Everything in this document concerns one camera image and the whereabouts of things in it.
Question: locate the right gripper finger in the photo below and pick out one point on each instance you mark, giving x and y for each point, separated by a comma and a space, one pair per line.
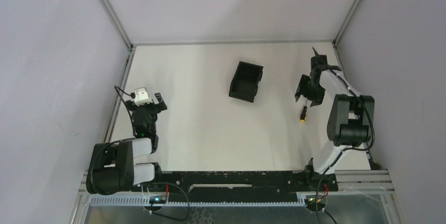
316, 100
301, 88

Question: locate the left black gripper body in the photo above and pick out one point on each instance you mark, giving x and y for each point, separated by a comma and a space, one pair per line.
147, 108

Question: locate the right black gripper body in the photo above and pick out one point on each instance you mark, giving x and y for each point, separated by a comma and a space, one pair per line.
313, 89

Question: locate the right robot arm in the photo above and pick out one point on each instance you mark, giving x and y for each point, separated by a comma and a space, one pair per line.
350, 120

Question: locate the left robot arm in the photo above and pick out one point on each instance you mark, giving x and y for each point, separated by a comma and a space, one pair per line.
113, 166

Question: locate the black plastic bin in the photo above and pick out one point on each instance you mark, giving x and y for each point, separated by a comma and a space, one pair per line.
244, 84

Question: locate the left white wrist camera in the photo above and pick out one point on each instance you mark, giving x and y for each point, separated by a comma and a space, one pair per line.
141, 97

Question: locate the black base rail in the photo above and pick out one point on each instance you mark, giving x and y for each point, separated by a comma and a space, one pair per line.
245, 186

